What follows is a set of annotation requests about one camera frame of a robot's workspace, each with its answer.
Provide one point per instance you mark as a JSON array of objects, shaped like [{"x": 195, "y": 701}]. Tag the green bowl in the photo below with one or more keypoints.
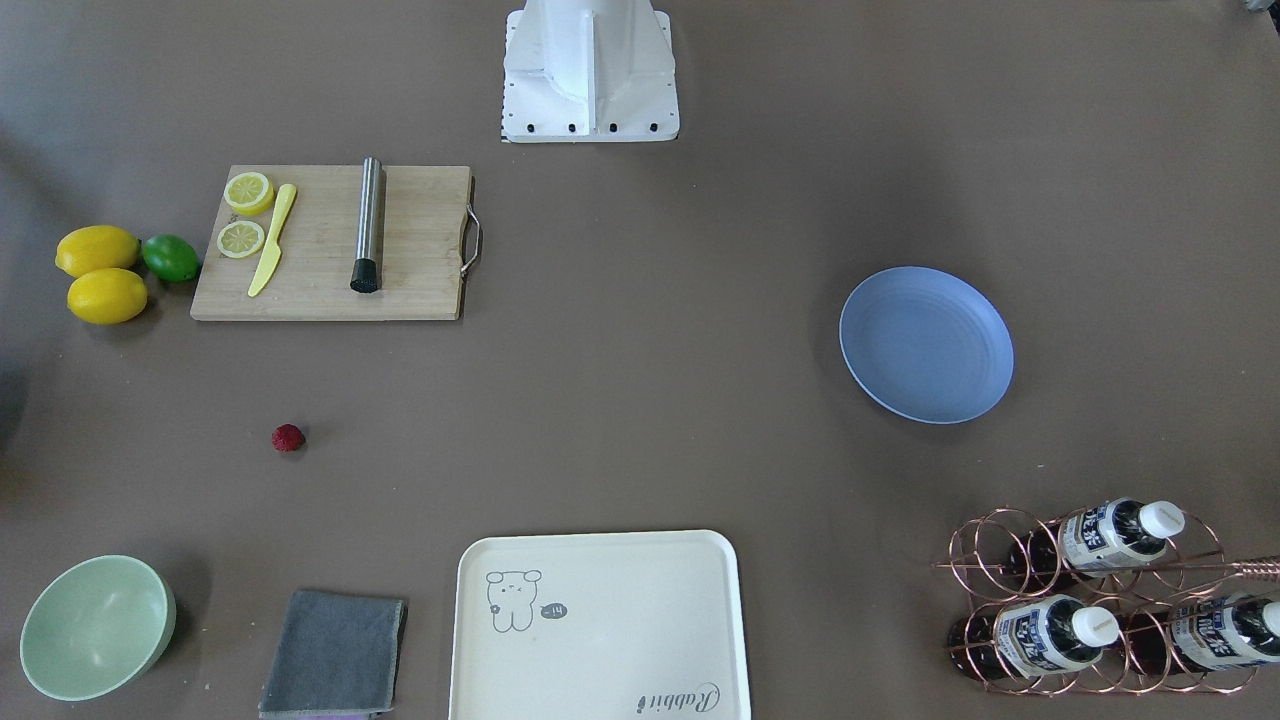
[{"x": 97, "y": 627}]

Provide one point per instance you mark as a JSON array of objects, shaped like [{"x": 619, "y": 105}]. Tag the lemon half lower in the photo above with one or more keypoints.
[{"x": 240, "y": 239}]

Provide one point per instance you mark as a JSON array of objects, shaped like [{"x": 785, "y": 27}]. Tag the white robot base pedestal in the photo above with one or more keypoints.
[{"x": 589, "y": 71}]

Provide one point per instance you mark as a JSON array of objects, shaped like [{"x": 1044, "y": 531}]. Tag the red strawberry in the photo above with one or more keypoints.
[{"x": 287, "y": 438}]

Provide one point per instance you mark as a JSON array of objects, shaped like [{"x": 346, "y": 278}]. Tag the bottle white cap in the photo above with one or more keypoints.
[
  {"x": 1054, "y": 635},
  {"x": 1224, "y": 633},
  {"x": 1118, "y": 535}
]

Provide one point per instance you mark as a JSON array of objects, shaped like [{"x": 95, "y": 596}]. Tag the blue plate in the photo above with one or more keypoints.
[{"x": 926, "y": 345}]

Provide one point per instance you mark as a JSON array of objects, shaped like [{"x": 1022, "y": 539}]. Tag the grey folded cloth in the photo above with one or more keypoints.
[{"x": 337, "y": 656}]

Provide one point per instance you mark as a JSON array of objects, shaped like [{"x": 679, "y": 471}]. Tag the cream rabbit tray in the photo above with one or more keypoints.
[{"x": 635, "y": 625}]

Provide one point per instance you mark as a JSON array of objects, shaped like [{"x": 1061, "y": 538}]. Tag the whole lemon lower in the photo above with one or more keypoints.
[{"x": 107, "y": 296}]

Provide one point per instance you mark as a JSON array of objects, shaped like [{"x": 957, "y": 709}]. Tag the lemon half upper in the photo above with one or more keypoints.
[{"x": 249, "y": 193}]

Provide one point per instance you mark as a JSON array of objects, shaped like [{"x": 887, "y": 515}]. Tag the bottle lower white cap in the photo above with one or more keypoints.
[
  {"x": 1054, "y": 635},
  {"x": 1224, "y": 633}
]

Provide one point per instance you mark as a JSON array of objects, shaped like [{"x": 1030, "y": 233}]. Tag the green lime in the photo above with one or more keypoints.
[{"x": 170, "y": 258}]

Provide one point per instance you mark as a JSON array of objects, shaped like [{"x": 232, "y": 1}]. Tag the whole lemon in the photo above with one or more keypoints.
[
  {"x": 96, "y": 247},
  {"x": 107, "y": 296}
]

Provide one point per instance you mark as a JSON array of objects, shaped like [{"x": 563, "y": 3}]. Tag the steel muddler black tip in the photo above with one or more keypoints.
[{"x": 366, "y": 273}]

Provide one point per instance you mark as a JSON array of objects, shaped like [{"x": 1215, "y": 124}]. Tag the yellow plastic knife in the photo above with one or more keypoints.
[{"x": 271, "y": 252}]

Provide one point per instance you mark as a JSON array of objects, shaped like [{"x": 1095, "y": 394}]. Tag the lemon half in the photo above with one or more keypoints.
[
  {"x": 249, "y": 193},
  {"x": 240, "y": 239}
]

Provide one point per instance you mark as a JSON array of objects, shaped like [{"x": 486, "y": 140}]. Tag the whole lemon upper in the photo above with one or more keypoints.
[{"x": 96, "y": 247}]

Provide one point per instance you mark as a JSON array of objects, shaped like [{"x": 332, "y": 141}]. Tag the copper wire bottle rack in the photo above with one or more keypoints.
[{"x": 989, "y": 557}]

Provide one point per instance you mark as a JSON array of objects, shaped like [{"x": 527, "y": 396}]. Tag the wooden cutting board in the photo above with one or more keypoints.
[{"x": 422, "y": 251}]

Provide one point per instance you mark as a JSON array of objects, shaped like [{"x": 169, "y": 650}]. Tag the bottle top white cap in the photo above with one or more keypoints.
[{"x": 1118, "y": 535}]

